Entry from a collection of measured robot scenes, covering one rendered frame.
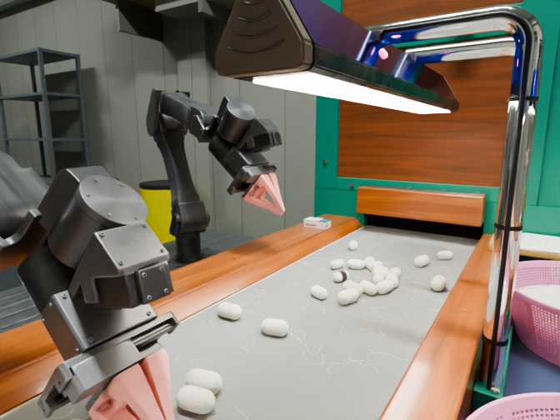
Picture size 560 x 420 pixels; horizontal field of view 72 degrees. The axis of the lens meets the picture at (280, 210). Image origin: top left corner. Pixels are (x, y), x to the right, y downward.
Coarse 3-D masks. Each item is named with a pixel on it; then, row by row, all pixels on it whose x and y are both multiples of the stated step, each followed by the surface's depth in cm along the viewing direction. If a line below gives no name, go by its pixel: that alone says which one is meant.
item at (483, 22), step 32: (384, 32) 43; (416, 32) 42; (448, 32) 40; (480, 32) 39; (512, 32) 37; (512, 96) 38; (512, 128) 38; (512, 160) 38; (512, 192) 39; (512, 224) 40; (512, 256) 40; (512, 288) 41; (480, 384) 44
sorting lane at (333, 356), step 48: (384, 240) 95; (432, 240) 95; (288, 288) 65; (336, 288) 65; (192, 336) 50; (240, 336) 50; (288, 336) 50; (336, 336) 50; (384, 336) 50; (240, 384) 40; (288, 384) 40; (336, 384) 40; (384, 384) 40
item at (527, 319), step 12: (528, 264) 69; (540, 264) 70; (552, 264) 70; (528, 276) 69; (552, 276) 69; (516, 288) 67; (516, 300) 58; (528, 300) 54; (516, 312) 59; (528, 312) 56; (540, 312) 53; (552, 312) 52; (516, 324) 61; (528, 324) 57; (540, 324) 54; (552, 324) 52; (528, 336) 58; (540, 336) 55; (552, 336) 53; (540, 348) 56; (552, 348) 54; (552, 360) 55
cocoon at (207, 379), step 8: (200, 368) 39; (192, 376) 38; (200, 376) 38; (208, 376) 38; (216, 376) 38; (192, 384) 38; (200, 384) 38; (208, 384) 37; (216, 384) 38; (216, 392) 38
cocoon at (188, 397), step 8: (184, 392) 36; (192, 392) 36; (200, 392) 35; (208, 392) 36; (184, 400) 35; (192, 400) 35; (200, 400) 35; (208, 400) 35; (184, 408) 36; (192, 408) 35; (200, 408) 35; (208, 408) 35
